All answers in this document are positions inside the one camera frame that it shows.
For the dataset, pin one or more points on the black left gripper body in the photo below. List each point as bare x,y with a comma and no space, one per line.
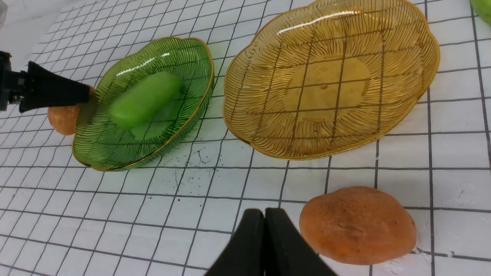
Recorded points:
12,84

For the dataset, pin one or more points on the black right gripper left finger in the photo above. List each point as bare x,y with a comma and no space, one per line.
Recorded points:
243,253

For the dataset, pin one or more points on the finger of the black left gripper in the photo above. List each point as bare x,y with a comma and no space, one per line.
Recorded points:
44,89

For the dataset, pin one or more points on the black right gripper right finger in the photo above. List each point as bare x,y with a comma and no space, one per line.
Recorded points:
286,252

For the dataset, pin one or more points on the orange potato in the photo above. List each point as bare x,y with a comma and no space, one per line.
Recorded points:
358,225
63,119

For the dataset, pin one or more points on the orange potato front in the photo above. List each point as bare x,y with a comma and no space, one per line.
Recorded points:
358,225

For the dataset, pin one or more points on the green cucumber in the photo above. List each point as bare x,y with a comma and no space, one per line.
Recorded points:
483,9
145,99

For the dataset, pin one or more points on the green plastic plate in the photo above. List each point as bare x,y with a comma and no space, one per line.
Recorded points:
100,144

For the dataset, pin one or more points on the white grid tablecloth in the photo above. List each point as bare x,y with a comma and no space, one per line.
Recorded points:
174,216

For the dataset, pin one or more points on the amber plastic plate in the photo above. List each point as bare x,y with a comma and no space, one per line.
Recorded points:
329,77

